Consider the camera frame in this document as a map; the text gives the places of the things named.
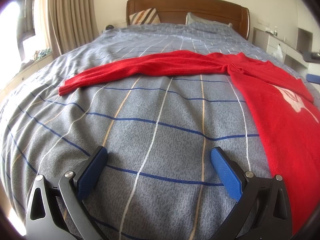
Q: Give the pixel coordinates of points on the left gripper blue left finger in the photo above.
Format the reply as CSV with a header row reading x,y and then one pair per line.
x,y
44,219

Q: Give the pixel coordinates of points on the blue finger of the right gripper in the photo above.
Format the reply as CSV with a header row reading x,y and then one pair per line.
x,y
313,78

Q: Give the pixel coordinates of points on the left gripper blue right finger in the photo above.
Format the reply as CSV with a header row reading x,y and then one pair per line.
x,y
262,209

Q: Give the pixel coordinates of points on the red sweater with white rabbit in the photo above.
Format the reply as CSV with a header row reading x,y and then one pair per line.
x,y
282,108

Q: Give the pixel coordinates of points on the white plastic bag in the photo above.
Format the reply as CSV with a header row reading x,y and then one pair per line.
x,y
278,54

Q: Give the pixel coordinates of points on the plastic water bottle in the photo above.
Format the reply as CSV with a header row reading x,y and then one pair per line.
x,y
275,31

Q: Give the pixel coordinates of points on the white desk with drawers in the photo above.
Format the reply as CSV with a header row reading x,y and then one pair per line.
x,y
293,55

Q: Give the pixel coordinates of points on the grey plaid duvet cover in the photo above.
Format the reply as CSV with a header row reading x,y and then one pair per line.
x,y
159,131

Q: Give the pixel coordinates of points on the grey plaid pillow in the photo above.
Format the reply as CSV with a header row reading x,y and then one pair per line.
x,y
213,27

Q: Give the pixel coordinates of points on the brown wooden headboard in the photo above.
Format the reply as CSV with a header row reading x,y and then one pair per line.
x,y
175,11

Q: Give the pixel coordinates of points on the window sill clutter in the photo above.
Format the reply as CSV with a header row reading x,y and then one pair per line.
x,y
38,55

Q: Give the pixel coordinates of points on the striped brown cushion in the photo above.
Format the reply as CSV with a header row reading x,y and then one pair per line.
x,y
148,16

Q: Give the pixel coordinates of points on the beige curtain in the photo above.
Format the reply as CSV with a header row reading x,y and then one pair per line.
x,y
72,24

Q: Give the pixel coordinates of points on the white wall socket panel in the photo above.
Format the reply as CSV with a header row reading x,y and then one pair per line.
x,y
263,23

